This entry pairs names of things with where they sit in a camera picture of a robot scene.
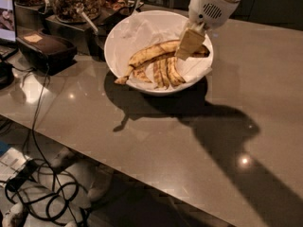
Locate spotted yellow banana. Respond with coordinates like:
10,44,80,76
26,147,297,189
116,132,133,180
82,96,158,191
114,39,211,86

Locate white bowl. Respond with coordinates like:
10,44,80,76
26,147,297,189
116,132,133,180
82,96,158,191
104,10,213,96

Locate white paper liner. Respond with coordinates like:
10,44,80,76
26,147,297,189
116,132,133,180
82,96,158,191
105,10,213,96

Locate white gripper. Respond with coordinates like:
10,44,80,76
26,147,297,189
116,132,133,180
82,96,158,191
175,0,239,61

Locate white scoop handle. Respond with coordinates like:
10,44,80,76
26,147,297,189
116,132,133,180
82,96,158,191
76,8,98,35

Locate black cable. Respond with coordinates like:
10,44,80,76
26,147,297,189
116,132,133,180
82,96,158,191
4,62,89,227

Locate dark tray with snacks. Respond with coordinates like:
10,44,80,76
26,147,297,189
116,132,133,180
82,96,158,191
100,0,143,25

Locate banana bunch in bowl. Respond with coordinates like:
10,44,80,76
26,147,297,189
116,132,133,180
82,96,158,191
134,57,186,89

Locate papers on floor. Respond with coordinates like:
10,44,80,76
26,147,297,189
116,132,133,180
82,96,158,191
0,148,30,186

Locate black rounded device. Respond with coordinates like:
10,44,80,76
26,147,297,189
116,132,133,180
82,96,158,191
17,29,78,76

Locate white chair base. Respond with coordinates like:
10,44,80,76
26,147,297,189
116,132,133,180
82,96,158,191
3,147,115,227

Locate laptop screen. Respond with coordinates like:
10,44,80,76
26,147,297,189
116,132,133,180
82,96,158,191
0,0,17,44

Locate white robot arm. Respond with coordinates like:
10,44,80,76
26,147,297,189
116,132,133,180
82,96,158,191
175,0,241,61

